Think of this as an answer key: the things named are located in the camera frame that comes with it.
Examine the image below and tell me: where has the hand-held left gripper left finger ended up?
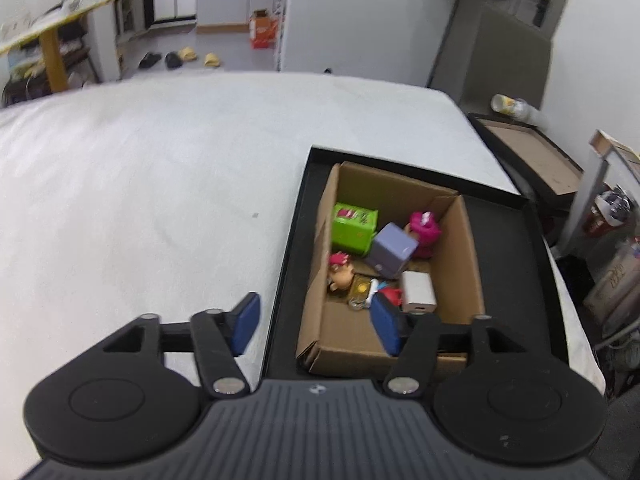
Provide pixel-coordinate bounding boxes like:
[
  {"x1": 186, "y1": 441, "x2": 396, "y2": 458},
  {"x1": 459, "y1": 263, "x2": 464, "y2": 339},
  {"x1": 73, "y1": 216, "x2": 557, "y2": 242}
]
[{"x1": 102, "y1": 292, "x2": 262, "y2": 401}]

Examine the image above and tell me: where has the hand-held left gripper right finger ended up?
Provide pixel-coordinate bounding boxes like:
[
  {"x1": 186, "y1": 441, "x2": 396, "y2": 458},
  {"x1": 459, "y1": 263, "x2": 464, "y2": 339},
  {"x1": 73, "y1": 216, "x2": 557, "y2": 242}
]
[{"x1": 369, "y1": 292, "x2": 547, "y2": 401}]

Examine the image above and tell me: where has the small red toy figure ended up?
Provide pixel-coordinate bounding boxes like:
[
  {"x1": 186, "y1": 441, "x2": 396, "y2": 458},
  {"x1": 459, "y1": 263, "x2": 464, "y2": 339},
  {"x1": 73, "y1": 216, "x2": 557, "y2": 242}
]
[{"x1": 376, "y1": 283, "x2": 406, "y2": 308}]

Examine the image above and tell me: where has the yellow round toy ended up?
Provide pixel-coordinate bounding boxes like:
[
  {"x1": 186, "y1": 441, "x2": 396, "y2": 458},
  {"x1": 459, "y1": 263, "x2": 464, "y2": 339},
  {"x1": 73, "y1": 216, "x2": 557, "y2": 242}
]
[{"x1": 348, "y1": 277, "x2": 375, "y2": 311}]

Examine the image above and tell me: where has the white charger block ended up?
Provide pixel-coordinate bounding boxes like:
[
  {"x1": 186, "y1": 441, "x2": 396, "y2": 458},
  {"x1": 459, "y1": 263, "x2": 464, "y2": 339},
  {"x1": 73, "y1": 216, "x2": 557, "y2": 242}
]
[{"x1": 401, "y1": 270, "x2": 437, "y2": 313}]

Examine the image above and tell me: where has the pink-haired toy figure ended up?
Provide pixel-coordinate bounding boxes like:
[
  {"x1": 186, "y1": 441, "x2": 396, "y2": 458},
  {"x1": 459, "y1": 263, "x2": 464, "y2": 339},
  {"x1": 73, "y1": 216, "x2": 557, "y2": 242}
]
[{"x1": 327, "y1": 251, "x2": 357, "y2": 295}]

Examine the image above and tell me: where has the purple box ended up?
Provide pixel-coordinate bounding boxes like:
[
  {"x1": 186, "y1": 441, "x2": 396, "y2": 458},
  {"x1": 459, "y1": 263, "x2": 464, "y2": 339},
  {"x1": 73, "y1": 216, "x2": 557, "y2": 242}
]
[{"x1": 363, "y1": 222, "x2": 420, "y2": 281}]

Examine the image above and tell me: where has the pink plush toy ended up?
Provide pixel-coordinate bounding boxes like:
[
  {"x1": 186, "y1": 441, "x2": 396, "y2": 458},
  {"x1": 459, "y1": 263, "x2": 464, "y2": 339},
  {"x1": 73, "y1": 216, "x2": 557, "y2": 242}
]
[{"x1": 404, "y1": 210, "x2": 443, "y2": 260}]

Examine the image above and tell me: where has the green printed box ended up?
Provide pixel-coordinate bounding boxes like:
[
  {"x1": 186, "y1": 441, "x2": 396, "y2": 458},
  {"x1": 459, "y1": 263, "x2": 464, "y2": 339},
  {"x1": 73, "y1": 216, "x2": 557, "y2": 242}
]
[{"x1": 331, "y1": 202, "x2": 379, "y2": 257}]

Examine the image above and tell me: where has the black tray with cardboard bottom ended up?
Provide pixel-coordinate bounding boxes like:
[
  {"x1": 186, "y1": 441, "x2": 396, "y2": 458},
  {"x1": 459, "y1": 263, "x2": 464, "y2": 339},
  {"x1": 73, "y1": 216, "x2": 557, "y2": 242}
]
[{"x1": 467, "y1": 112, "x2": 585, "y2": 212}]

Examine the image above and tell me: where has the red basket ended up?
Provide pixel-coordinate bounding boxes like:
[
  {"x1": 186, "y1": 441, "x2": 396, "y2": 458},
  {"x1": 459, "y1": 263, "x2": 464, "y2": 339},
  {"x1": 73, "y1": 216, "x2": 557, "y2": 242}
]
[{"x1": 582, "y1": 200, "x2": 626, "y2": 238}]

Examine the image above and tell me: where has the orange cardboard box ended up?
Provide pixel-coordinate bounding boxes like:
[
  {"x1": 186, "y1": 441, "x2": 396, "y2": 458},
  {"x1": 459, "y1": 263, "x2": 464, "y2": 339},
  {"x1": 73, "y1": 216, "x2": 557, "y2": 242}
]
[{"x1": 248, "y1": 8, "x2": 279, "y2": 50}]

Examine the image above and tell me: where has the small wooden box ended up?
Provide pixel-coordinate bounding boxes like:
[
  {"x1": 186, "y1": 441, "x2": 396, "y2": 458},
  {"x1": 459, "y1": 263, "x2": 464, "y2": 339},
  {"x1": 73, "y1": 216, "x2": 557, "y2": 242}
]
[{"x1": 589, "y1": 129, "x2": 640, "y2": 171}]

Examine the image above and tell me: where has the grey panel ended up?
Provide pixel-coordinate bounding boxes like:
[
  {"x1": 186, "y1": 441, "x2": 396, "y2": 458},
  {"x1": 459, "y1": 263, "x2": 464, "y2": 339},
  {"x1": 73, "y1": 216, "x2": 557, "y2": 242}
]
[{"x1": 457, "y1": 7, "x2": 551, "y2": 111}]

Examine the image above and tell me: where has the wooden table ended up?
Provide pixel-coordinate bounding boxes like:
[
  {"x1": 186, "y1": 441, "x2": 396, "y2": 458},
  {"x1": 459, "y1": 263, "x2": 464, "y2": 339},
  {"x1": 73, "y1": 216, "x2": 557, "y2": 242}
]
[{"x1": 0, "y1": 0, "x2": 126, "y2": 93}]

